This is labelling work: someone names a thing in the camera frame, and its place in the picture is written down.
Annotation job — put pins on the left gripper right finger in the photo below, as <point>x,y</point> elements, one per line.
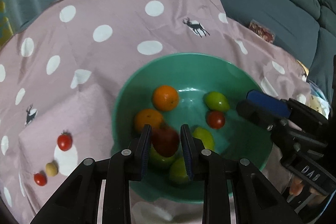
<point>255,199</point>

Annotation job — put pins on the small red tomato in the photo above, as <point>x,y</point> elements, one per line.
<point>40,179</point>
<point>64,141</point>

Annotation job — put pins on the small red tomato right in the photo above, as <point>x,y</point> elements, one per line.
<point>64,141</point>

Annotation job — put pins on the grey sofa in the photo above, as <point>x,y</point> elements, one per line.
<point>303,28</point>

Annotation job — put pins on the gold patterned curtain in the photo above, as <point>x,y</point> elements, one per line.
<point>6,31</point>

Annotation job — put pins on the green oval fruit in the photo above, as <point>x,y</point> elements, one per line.
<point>217,101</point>

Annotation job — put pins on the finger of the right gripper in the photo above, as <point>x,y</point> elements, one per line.
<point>257,115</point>
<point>269,103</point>

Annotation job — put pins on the large orange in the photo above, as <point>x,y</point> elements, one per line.
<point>148,116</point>

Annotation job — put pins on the snack packet on sofa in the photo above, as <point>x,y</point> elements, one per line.
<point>261,31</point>

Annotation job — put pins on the small beige round fruit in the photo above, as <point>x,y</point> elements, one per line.
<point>51,169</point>

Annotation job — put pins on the person's right hand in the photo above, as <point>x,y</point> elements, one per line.
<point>296,188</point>

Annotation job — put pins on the large red tomato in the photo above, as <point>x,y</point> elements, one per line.
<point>165,141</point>

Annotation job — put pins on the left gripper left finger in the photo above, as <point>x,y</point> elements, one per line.
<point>77,199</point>

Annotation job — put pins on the small red tomato left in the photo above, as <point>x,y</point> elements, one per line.
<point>40,179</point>

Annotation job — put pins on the green plastic bowl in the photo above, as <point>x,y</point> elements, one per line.
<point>193,75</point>

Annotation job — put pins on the pink polka dot cloth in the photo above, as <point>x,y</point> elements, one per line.
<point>64,71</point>

